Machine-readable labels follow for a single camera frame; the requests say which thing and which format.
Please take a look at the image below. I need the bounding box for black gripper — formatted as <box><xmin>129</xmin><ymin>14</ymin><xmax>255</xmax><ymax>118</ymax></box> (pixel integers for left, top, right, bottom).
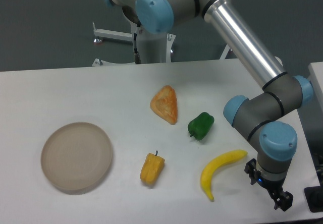
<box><xmin>244</xmin><ymin>158</ymin><xmax>293</xmax><ymax>211</ymax></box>

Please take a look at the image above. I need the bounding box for green bell pepper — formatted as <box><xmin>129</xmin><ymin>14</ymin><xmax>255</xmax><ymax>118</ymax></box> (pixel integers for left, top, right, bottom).
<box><xmin>187</xmin><ymin>112</ymin><xmax>214</xmax><ymax>141</ymax></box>

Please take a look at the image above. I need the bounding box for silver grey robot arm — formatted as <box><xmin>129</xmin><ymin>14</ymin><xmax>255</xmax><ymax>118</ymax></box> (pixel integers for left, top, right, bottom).
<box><xmin>104</xmin><ymin>0</ymin><xmax>313</xmax><ymax>211</ymax></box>

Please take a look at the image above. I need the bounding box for orange yellow pepper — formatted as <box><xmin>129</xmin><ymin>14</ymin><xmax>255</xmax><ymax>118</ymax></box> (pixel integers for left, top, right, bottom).
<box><xmin>140</xmin><ymin>151</ymin><xmax>165</xmax><ymax>186</ymax></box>

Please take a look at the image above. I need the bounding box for black device at right edge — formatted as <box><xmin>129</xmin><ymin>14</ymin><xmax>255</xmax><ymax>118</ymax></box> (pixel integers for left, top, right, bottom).
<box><xmin>304</xmin><ymin>186</ymin><xmax>322</xmax><ymax>213</ymax></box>

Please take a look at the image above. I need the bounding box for yellow banana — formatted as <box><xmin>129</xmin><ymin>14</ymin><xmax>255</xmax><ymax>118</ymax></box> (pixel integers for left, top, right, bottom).
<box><xmin>200</xmin><ymin>149</ymin><xmax>248</xmax><ymax>202</ymax></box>

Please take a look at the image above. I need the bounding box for white box at right edge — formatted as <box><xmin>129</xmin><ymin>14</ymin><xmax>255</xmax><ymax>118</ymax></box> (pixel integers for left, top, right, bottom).
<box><xmin>308</xmin><ymin>62</ymin><xmax>323</xmax><ymax>98</ymax></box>

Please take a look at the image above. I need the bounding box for triangular toast bread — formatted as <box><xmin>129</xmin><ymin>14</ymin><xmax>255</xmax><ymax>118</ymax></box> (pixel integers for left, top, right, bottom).
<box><xmin>150</xmin><ymin>85</ymin><xmax>178</xmax><ymax>125</ymax></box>

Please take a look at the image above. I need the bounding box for beige round plate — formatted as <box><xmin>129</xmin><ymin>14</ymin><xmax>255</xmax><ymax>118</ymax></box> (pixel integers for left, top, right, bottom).
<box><xmin>40</xmin><ymin>122</ymin><xmax>113</xmax><ymax>192</ymax></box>

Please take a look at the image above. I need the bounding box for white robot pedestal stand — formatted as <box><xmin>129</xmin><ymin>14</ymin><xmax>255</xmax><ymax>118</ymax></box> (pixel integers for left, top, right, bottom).
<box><xmin>91</xmin><ymin>22</ymin><xmax>235</xmax><ymax>67</ymax></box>

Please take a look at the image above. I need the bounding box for black cable on pedestal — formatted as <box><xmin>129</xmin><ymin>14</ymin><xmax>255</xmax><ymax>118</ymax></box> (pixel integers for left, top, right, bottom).
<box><xmin>133</xmin><ymin>23</ymin><xmax>142</xmax><ymax>65</ymax></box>

